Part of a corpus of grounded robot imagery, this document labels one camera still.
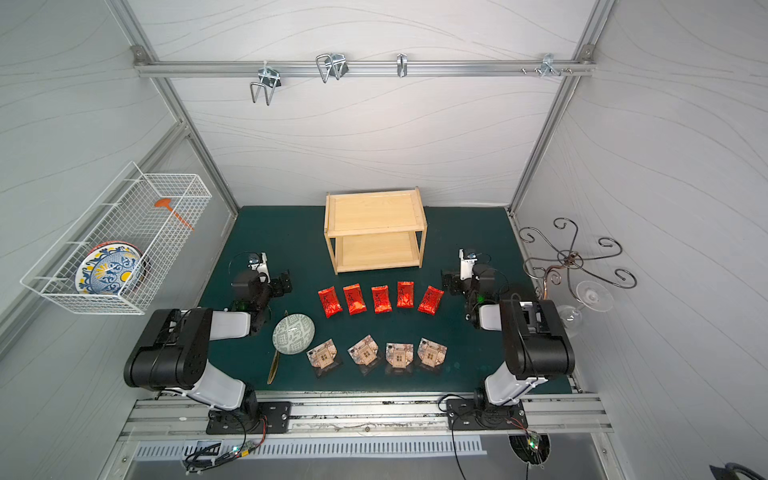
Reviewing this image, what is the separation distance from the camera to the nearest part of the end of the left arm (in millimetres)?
750

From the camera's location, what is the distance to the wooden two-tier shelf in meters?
0.90

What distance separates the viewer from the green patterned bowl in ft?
2.81
